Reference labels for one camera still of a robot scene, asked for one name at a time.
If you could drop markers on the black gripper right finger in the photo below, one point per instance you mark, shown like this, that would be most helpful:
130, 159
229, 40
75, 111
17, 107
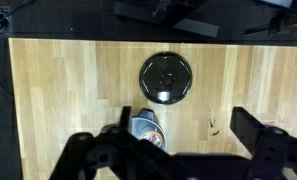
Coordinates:
274, 153

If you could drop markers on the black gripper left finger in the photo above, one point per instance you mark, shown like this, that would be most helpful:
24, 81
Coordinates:
98, 156

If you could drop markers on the orange round capsule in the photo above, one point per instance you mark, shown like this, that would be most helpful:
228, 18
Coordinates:
153, 138

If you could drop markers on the black camera mount frame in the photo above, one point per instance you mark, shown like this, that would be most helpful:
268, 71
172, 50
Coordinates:
188, 25

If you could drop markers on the black round pot lid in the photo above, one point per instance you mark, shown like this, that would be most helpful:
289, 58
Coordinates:
165, 78

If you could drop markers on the grey cooking pot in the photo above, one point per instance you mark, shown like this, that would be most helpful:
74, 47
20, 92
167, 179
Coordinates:
144, 125

